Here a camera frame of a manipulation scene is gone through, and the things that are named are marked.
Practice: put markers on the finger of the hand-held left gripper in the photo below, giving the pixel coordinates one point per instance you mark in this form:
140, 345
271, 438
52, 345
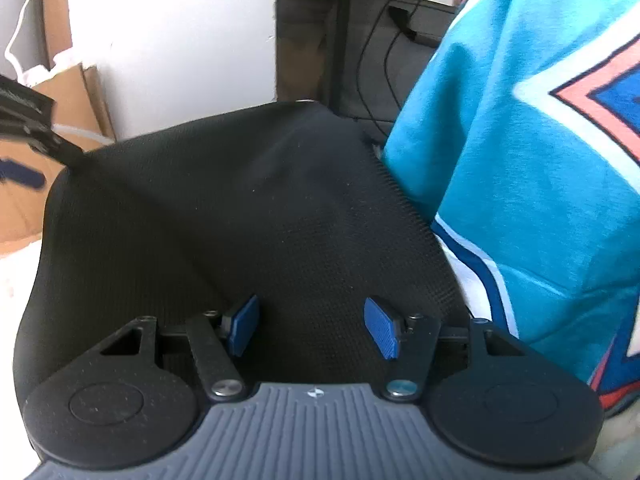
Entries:
57, 146
20, 172

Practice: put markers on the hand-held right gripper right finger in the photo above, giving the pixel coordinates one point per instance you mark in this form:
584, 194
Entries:
382, 327

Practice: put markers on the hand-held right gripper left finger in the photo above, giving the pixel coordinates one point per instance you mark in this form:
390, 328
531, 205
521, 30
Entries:
245, 327

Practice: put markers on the black shorts with bear-print panels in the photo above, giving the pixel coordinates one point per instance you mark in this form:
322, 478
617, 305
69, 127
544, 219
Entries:
225, 210

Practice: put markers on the brown cardboard sheet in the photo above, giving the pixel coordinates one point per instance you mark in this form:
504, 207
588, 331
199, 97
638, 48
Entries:
75, 105

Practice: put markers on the upright cardboard box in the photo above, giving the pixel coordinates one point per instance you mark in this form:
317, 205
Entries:
56, 10

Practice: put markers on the teal jersey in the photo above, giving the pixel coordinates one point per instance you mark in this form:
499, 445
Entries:
500, 135

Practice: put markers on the pale green cloth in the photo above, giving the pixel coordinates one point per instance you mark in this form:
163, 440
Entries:
622, 445

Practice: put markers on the black desk leg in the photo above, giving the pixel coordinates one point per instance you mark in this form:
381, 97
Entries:
341, 35

